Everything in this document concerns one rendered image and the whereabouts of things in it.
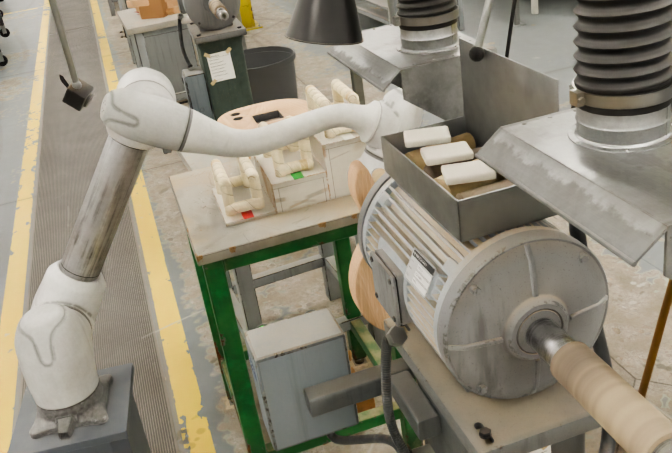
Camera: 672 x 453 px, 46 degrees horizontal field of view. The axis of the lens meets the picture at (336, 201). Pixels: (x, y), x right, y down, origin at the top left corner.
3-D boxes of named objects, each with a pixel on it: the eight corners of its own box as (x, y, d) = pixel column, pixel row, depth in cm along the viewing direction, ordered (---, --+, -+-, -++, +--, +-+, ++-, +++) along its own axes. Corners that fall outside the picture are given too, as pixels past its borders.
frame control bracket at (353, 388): (415, 385, 137) (413, 367, 136) (312, 419, 133) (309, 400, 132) (407, 372, 141) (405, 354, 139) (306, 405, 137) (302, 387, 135)
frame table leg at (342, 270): (368, 363, 308) (336, 150, 270) (355, 367, 307) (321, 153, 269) (363, 355, 313) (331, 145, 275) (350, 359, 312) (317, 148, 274)
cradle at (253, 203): (266, 207, 225) (264, 197, 223) (227, 218, 222) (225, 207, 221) (263, 203, 228) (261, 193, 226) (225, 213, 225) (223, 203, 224)
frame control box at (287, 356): (421, 493, 133) (406, 370, 122) (300, 537, 129) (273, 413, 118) (371, 406, 155) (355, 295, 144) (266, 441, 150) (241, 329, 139)
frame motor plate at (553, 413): (634, 416, 111) (634, 395, 110) (480, 471, 106) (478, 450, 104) (507, 295, 143) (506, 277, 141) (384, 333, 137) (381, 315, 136)
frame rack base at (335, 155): (380, 187, 230) (373, 132, 223) (331, 200, 227) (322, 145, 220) (350, 157, 254) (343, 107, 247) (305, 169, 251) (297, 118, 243)
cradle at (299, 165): (316, 169, 225) (314, 158, 223) (277, 178, 222) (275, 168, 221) (312, 165, 228) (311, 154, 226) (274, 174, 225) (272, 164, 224)
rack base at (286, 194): (332, 200, 227) (327, 170, 223) (277, 214, 224) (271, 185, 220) (306, 168, 251) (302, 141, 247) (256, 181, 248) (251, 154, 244)
